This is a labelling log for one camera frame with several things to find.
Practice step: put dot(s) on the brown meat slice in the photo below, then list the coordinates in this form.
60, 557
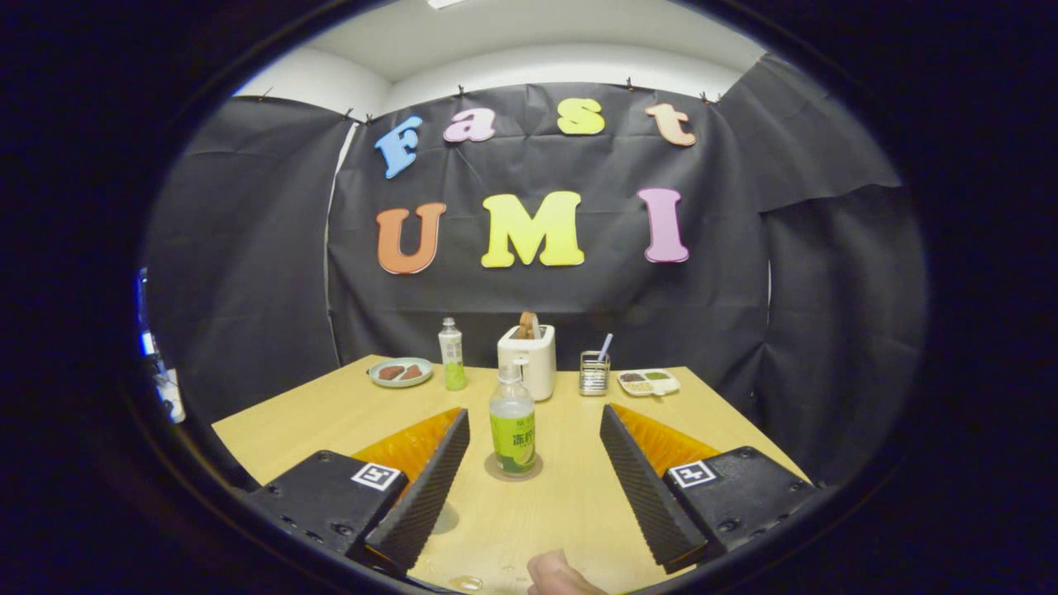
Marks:
413, 372
391, 372

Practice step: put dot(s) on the slim green drink bottle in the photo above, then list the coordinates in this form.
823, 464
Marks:
452, 359

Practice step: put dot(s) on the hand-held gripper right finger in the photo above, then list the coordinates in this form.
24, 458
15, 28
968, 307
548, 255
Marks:
636, 487

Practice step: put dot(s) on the cream toaster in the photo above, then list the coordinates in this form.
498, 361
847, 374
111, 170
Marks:
539, 364

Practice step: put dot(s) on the brown round coaster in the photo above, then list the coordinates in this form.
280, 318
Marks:
538, 468

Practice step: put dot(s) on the brown toast slice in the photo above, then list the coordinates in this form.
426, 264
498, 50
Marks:
529, 325

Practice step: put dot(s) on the grey round plate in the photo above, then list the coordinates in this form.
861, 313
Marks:
400, 383

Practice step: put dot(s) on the wooden table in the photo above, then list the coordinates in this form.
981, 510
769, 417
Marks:
570, 496

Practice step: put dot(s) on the metal mesh holder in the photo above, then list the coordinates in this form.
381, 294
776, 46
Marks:
593, 376

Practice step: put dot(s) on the purple straw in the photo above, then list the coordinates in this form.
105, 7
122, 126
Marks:
605, 347

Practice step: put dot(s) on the green label juice bottle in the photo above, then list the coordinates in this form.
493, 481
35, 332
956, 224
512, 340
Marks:
512, 446

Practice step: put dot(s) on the white divided food tray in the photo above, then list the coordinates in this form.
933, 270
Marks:
649, 386

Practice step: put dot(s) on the ceiling light panel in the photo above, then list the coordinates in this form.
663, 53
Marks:
446, 3

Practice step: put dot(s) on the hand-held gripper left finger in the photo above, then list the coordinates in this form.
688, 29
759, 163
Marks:
426, 492

